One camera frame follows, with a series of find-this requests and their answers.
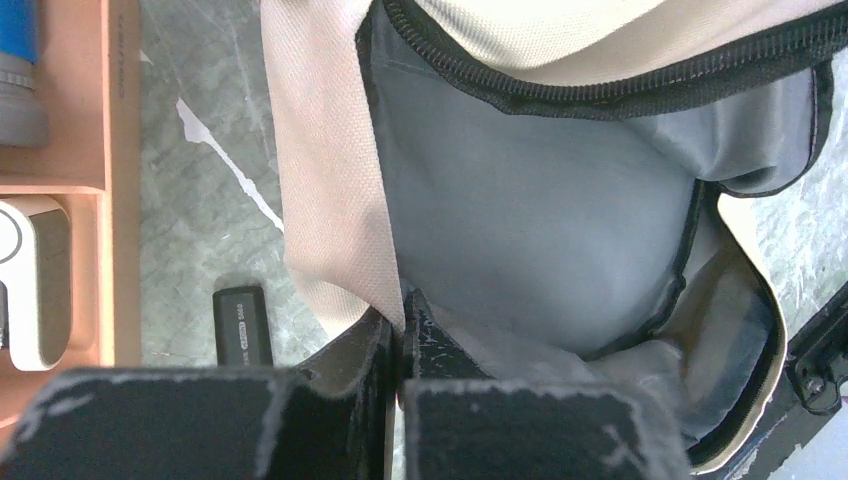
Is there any beige canvas backpack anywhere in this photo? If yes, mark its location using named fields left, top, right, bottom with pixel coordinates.
left=260, top=1, right=847, bottom=479

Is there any blue-capped grey bottle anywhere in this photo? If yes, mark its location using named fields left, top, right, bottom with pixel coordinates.
left=1, top=0, right=48, bottom=148

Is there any orange plastic file organizer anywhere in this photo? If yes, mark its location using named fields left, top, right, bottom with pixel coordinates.
left=0, top=0, right=142, bottom=432

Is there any black blue marker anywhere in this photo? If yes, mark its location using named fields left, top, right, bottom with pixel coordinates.
left=212, top=285, right=273, bottom=366

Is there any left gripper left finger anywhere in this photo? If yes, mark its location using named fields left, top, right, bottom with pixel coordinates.
left=1, top=310, right=394, bottom=479

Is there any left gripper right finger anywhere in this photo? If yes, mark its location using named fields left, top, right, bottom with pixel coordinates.
left=402, top=290, right=691, bottom=479

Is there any white stapler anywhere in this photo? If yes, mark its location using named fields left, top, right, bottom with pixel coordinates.
left=1, top=195, right=72, bottom=372

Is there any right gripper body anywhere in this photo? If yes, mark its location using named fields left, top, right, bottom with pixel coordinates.
left=785, top=284, right=847, bottom=416

